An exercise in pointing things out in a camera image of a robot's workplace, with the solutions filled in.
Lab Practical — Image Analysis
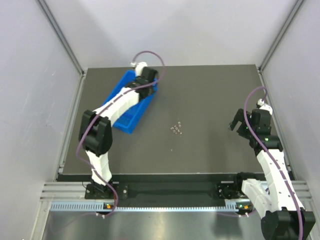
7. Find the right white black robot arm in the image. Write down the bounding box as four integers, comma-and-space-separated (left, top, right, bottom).
228, 106, 316, 240

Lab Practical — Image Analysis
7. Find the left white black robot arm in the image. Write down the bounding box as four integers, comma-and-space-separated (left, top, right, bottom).
79, 66, 158, 198

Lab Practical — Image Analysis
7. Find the blue plastic compartment bin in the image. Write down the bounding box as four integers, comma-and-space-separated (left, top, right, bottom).
103, 70, 158, 134

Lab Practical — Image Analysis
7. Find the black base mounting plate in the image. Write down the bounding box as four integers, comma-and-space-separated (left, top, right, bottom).
82, 172, 272, 208

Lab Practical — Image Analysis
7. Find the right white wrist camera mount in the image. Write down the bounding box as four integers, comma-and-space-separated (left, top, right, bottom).
256, 98, 273, 116

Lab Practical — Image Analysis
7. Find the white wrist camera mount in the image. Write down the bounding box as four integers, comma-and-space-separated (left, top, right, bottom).
130, 61, 148, 76
256, 98, 273, 116

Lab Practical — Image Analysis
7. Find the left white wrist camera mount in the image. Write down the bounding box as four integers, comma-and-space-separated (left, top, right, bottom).
130, 61, 148, 76

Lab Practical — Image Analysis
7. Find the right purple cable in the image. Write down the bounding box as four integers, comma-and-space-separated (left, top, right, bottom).
243, 86, 307, 240

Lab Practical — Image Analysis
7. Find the purple cable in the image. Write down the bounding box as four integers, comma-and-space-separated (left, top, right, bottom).
48, 50, 166, 235
243, 86, 307, 240

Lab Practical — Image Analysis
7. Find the left aluminium corner post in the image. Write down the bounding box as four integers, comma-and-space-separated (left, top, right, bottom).
35, 0, 85, 76

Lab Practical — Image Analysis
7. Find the aluminium corner post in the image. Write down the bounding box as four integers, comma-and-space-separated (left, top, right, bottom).
35, 0, 85, 76
257, 0, 306, 74

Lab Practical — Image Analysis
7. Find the grey slotted cable duct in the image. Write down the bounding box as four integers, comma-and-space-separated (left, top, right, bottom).
50, 199, 253, 213

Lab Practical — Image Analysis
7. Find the right aluminium corner post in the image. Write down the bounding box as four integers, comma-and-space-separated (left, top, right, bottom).
257, 0, 306, 74

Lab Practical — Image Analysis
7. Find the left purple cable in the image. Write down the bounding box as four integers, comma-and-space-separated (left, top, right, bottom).
48, 50, 166, 235

